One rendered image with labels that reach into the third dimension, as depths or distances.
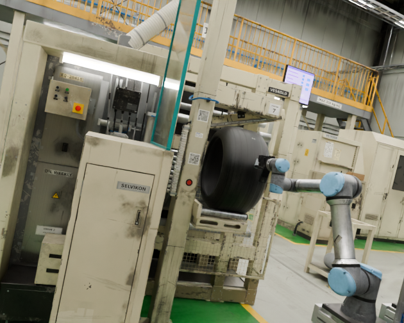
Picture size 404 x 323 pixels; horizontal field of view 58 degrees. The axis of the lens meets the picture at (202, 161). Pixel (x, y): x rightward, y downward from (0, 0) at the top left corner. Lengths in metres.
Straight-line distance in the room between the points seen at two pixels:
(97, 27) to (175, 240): 5.64
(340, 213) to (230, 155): 0.86
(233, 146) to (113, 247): 1.02
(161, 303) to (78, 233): 1.10
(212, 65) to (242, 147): 0.57
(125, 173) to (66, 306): 0.65
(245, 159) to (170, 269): 0.90
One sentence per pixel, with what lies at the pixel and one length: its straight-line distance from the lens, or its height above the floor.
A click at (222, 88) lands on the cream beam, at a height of 1.76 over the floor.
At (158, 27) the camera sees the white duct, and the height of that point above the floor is 2.05.
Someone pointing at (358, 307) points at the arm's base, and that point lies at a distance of 1.87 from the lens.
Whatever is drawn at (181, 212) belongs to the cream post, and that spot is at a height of 0.85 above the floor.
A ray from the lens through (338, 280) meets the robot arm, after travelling 1.73.
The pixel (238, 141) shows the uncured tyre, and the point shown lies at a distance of 2.37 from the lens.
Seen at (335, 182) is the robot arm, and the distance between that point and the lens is 1.75.
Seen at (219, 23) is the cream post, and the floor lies 2.11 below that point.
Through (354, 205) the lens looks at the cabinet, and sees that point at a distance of 7.31.
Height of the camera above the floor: 1.34
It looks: 3 degrees down
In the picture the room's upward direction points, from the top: 12 degrees clockwise
